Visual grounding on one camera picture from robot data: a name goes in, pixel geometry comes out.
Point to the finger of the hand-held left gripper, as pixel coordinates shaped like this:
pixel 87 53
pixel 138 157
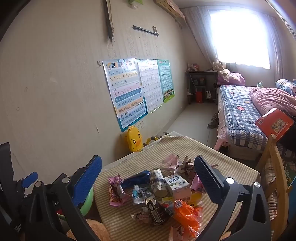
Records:
pixel 30 179

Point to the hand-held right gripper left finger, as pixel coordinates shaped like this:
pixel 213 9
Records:
pixel 87 178

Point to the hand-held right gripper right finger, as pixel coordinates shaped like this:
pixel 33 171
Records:
pixel 205 176

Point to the brown paper bag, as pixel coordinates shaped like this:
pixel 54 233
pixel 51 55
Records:
pixel 186 168

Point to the green rimmed bin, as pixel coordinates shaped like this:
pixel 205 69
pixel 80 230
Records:
pixel 87 201

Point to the crushed white drink can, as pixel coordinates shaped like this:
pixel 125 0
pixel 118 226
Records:
pixel 157 183

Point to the pink plastic bag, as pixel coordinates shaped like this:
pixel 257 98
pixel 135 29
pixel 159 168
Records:
pixel 198 184

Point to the yellow medicine box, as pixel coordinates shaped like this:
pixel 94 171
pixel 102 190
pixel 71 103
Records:
pixel 196 199

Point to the white milk carton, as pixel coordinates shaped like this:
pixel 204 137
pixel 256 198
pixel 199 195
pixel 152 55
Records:
pixel 178 187

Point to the pink snack wrapper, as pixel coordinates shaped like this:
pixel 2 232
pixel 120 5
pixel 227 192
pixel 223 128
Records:
pixel 116 192

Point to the orange plastic wrapper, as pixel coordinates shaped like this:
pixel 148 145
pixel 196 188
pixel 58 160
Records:
pixel 187 215

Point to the blue plastic wrapper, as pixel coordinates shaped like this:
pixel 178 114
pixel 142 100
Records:
pixel 136 178

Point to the brown plush toy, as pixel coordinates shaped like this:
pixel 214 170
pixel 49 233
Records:
pixel 92 231

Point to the pair of shoes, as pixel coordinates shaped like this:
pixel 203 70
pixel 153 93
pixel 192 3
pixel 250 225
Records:
pixel 213 121

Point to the silver blue wrapper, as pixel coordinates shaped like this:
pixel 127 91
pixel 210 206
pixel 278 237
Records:
pixel 141 194

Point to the black drink carton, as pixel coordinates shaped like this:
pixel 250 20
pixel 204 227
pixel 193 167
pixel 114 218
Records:
pixel 156 210

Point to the yellow duck toy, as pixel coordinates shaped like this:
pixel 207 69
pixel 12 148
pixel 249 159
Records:
pixel 134 139

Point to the crumpled printed wrapper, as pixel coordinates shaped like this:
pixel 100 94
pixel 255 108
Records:
pixel 140 215

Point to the small yellow toy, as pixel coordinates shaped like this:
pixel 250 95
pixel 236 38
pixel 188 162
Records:
pixel 151 140

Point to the bed with checked sheet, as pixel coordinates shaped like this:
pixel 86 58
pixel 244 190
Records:
pixel 238 111

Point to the wooden chair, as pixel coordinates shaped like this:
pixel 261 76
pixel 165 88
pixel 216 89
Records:
pixel 276 157

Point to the red book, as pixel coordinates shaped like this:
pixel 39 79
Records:
pixel 274 122

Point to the pink blanket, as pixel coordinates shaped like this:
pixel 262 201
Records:
pixel 270 99

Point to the pink pillow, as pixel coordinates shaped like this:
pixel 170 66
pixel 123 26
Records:
pixel 233 78

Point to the dark shelf table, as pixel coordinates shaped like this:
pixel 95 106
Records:
pixel 201 73

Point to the small red white box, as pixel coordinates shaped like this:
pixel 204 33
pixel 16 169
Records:
pixel 196 67

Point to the blue patterned pillow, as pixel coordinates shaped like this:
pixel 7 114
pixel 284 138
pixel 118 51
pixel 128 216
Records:
pixel 285 85

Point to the window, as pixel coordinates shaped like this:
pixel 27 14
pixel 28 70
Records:
pixel 240 37

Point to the white curtain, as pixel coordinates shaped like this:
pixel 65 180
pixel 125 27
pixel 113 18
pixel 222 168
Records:
pixel 198 30

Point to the wall socket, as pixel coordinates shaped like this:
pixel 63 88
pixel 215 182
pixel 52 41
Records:
pixel 140 124

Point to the blue alphabet wall poster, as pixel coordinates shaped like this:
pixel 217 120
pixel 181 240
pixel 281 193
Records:
pixel 126 92

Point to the green chart wall poster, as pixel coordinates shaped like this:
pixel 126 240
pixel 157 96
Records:
pixel 166 78

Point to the white chart wall poster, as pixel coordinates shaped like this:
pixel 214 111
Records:
pixel 150 85

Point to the dark wall rail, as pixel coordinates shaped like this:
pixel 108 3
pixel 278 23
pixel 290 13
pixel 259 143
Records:
pixel 145 30

